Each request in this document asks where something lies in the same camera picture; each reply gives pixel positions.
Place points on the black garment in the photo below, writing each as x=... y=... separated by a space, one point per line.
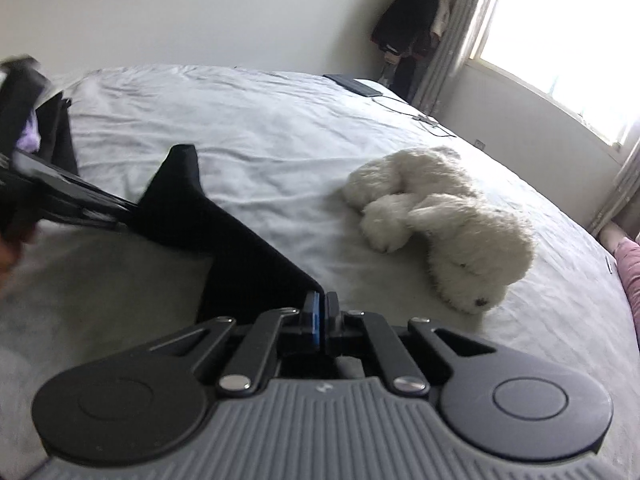
x=225 y=240

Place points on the white plush toy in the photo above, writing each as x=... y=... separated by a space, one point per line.
x=450 y=230

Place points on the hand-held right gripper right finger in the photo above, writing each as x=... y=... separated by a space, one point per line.
x=331 y=321

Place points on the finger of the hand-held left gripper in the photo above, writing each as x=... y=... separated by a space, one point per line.
x=80 y=216
x=80 y=186

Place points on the grey bed sheet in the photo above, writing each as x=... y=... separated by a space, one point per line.
x=275 y=135

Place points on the beige hanging garment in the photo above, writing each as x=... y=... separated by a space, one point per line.
x=441 y=7

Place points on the dark hanging clothes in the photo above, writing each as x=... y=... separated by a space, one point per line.
x=407 y=15

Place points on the bright window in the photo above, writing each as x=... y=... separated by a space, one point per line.
x=565 y=35

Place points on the grey patterned curtain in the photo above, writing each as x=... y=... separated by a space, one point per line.
x=450 y=50
x=627 y=180

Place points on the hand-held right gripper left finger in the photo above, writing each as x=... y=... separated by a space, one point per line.
x=312 y=321

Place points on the pink folded blanket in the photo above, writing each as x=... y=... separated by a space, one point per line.
x=630 y=265

